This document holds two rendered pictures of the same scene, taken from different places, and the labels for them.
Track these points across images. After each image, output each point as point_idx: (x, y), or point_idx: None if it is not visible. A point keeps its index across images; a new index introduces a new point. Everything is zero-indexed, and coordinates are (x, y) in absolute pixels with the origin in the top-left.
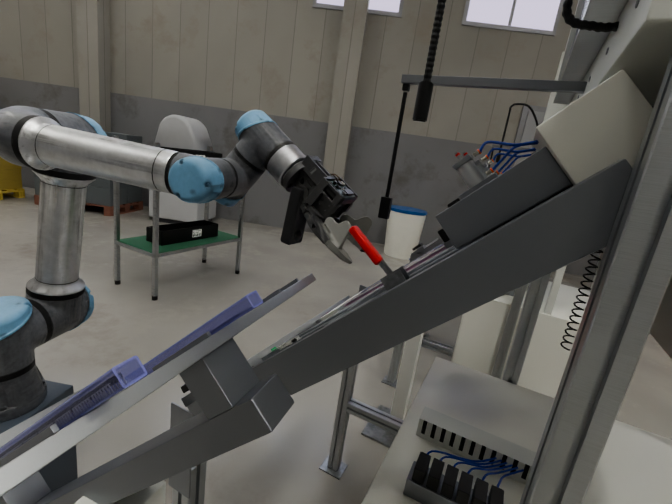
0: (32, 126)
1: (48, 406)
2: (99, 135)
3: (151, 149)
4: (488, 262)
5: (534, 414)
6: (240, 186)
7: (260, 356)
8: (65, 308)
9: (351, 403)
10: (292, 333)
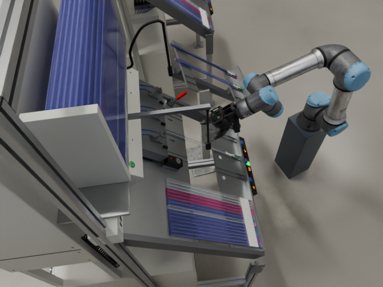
0: (312, 50)
1: (298, 130)
2: (294, 61)
3: (272, 70)
4: None
5: (132, 250)
6: None
7: (240, 156)
8: (321, 119)
9: (243, 276)
10: (247, 179)
